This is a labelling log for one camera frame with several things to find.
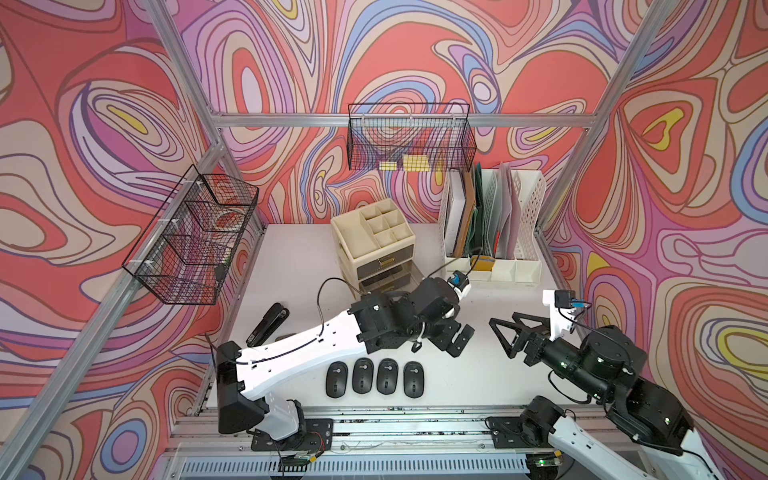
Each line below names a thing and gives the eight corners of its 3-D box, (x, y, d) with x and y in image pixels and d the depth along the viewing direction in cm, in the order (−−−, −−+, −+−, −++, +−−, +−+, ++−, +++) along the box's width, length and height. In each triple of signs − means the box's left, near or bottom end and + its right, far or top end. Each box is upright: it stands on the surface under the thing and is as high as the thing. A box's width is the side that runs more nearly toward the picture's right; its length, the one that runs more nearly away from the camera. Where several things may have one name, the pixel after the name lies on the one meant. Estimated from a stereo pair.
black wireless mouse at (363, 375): (352, 393, 81) (351, 391, 80) (354, 360, 87) (353, 357, 86) (373, 393, 81) (372, 391, 80) (374, 360, 87) (373, 357, 86)
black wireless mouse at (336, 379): (324, 398, 80) (323, 396, 79) (329, 363, 87) (328, 360, 85) (345, 398, 80) (344, 396, 79) (348, 363, 87) (348, 360, 85)
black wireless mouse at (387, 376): (376, 394, 81) (376, 392, 80) (377, 361, 87) (376, 358, 86) (398, 394, 81) (399, 392, 80) (398, 361, 87) (398, 358, 86)
